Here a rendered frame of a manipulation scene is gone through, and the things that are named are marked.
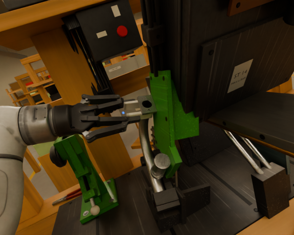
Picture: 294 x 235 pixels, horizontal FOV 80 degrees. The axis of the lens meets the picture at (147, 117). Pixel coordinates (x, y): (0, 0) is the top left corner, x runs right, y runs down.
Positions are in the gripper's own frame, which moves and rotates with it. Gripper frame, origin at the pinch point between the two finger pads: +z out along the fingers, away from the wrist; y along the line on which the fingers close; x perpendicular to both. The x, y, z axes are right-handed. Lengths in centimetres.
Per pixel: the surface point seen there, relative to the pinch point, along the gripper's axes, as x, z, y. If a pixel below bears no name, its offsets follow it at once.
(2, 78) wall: 682, -452, 742
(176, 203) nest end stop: 8.3, 4.8, -23.5
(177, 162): -2.7, 4.4, -16.5
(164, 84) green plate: -11.3, 4.1, -1.9
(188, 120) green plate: -5.1, 9.5, -8.2
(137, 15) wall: 474, 259, 914
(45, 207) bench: 51, -39, -10
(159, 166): -0.1, 1.2, -15.7
